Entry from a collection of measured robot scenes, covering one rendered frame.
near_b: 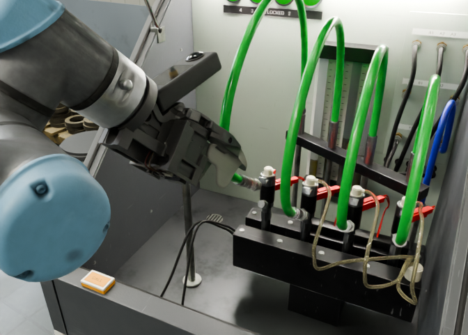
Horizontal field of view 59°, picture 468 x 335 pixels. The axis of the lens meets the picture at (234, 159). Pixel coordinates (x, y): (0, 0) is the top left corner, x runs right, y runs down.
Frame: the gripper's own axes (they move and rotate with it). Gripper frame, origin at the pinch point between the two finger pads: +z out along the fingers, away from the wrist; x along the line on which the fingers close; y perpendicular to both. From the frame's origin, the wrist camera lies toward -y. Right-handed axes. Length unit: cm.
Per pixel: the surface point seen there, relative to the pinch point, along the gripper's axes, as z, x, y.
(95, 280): 4.2, -24.4, 23.5
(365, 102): 2.4, 16.1, -10.8
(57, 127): 108, -283, -50
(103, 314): 7.9, -23.3, 28.5
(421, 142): 6.3, 22.8, -7.5
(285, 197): 4.9, 7.1, 2.9
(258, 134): 34.9, -25.9, -20.6
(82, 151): 62, -150, -18
